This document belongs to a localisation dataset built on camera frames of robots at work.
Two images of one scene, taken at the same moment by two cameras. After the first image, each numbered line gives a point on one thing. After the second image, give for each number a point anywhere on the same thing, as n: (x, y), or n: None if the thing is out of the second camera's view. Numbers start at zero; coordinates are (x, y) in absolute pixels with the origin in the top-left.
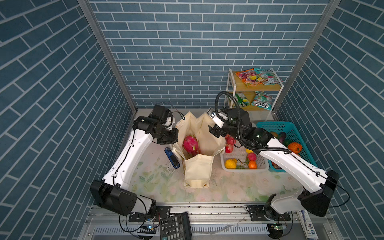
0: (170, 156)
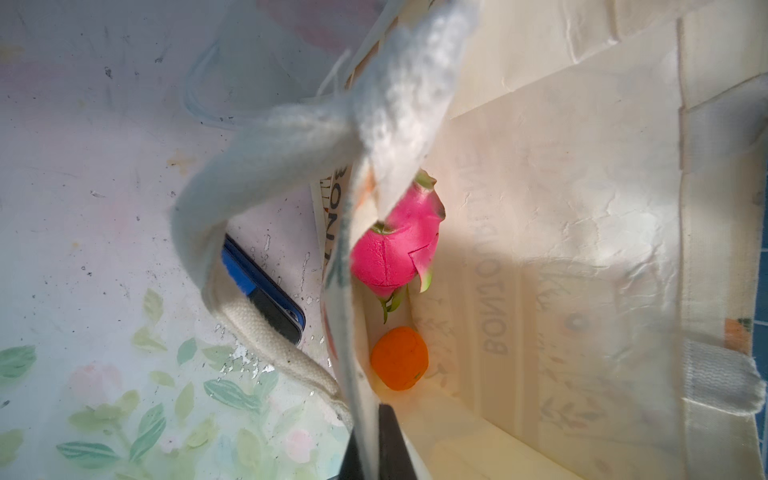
0: (266, 288)
